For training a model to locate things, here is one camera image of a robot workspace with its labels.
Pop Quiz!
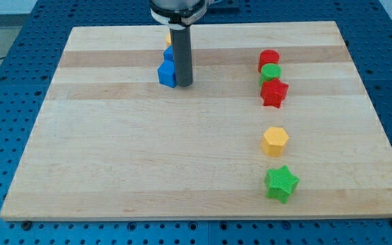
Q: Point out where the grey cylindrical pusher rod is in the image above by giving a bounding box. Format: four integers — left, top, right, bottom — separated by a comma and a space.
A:
170, 27, 193, 87

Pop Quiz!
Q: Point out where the green star block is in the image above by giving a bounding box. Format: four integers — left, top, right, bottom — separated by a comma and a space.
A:
264, 165, 299, 203

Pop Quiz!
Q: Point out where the green cylinder block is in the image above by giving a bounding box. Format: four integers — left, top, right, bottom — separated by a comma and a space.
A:
259, 63, 282, 86

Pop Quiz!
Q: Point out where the blue cube block front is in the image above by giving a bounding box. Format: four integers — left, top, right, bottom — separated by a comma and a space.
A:
157, 60, 176, 88

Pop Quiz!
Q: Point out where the red cylinder block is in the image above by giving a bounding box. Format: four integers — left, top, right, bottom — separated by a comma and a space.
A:
258, 49, 280, 72

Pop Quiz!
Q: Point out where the yellow block behind rod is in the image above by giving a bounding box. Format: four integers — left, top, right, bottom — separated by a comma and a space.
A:
165, 33, 172, 47

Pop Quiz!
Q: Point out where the blue block behind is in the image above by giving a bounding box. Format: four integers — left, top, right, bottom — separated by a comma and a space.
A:
163, 46, 174, 61

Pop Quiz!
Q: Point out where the red star block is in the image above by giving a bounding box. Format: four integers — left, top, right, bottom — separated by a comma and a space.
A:
260, 78, 289, 108

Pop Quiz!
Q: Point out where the yellow hexagon block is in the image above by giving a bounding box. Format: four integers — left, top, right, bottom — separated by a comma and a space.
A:
261, 127, 289, 157

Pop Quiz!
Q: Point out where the wooden board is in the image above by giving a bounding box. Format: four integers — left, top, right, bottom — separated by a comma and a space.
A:
0, 21, 392, 221

